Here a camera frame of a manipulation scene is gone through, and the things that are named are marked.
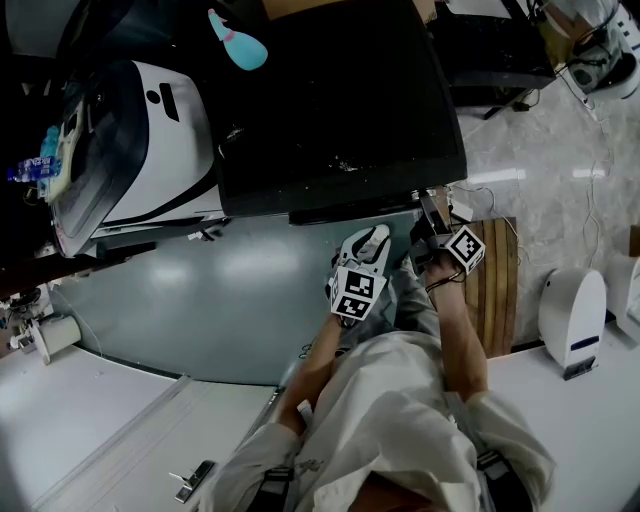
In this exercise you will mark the person's white shirt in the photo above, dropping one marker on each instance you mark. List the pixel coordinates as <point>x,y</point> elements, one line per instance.
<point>390,425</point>

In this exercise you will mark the wooden slat platform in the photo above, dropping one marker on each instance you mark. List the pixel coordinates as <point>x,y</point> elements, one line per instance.
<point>492,300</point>

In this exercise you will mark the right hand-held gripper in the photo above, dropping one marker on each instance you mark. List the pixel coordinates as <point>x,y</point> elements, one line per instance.
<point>465,249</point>

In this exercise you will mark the white round toilet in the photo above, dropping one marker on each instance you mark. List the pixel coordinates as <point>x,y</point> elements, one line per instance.
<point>572,315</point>

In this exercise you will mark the silver round knob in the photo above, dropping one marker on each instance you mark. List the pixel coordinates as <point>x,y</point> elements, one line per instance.
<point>417,194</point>

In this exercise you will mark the person's left white shoe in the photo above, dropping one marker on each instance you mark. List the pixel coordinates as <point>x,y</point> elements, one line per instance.
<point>374,242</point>

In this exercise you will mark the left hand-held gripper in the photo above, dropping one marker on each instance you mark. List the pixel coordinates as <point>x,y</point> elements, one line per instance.
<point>355,292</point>

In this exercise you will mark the person's grey trousers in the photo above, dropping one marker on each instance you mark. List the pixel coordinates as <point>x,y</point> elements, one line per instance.
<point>412,305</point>

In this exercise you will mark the teal plastic packet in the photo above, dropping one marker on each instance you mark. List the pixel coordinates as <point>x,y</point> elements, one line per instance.
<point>50,145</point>

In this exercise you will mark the white door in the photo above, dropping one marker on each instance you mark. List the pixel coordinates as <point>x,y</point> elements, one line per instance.
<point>150,440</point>

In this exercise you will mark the clear water bottle blue label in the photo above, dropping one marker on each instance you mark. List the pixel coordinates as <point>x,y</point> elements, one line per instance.
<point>32,169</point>

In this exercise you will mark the person's right forearm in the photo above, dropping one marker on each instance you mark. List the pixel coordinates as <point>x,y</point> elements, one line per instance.
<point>460,340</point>

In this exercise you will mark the white and grey washer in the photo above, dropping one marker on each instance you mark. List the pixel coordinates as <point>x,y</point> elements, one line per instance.
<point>170,150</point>

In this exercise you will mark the white cylinder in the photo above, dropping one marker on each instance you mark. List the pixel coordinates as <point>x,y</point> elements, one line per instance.
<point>60,335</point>

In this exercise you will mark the black bag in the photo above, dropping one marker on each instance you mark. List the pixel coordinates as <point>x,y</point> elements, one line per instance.
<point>130,30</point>

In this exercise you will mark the black table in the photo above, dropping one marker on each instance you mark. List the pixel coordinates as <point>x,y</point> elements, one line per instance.
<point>490,50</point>

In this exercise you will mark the white power adapter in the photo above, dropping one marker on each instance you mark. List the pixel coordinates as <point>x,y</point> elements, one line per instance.
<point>460,211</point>

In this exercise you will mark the person's left forearm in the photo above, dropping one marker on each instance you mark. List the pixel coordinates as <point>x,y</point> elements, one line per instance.
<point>312,375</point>

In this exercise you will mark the black washing machine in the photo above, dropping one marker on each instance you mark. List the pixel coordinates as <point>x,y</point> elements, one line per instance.
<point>325,125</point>

